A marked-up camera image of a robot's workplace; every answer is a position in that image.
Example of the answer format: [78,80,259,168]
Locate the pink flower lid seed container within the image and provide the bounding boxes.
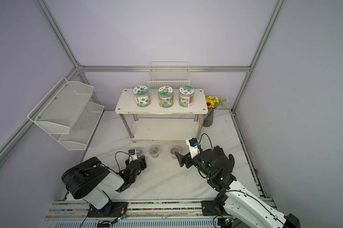
[179,85,195,107]

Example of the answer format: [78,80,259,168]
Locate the sunflower lid seed container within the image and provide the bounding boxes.
[158,85,174,108]

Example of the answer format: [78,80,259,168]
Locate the strawberry lid seed container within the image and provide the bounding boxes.
[133,85,151,107]

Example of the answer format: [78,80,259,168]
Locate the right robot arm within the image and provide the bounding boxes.
[175,146,301,228]

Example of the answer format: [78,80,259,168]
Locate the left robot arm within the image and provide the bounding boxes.
[61,155,147,211]

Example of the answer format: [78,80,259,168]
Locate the white two-tier shelf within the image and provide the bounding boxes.
[115,86,208,142]

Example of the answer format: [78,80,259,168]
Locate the small red-based clear cup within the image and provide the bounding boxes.
[170,146,181,159]

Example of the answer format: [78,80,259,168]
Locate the black yellow work glove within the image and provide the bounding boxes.
[213,146,235,173]

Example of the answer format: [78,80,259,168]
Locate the yellow sunflower plant pot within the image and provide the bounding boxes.
[202,95,228,127]

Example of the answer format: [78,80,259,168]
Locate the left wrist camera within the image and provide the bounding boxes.
[128,149,138,162]

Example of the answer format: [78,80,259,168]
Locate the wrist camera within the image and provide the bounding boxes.
[128,149,138,162]
[186,138,201,159]

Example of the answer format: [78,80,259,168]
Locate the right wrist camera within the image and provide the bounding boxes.
[186,138,201,159]

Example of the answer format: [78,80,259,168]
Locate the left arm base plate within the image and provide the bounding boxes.
[88,201,129,218]

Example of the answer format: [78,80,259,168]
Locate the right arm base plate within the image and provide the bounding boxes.
[201,200,237,216]

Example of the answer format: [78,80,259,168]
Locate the white wire basket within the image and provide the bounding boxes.
[147,61,190,89]

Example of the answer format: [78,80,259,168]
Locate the aluminium front rail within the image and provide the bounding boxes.
[42,199,245,228]

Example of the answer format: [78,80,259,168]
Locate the white mesh wall rack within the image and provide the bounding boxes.
[27,78,104,151]

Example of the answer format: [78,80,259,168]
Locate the aluminium cage frame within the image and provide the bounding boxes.
[0,0,287,197]

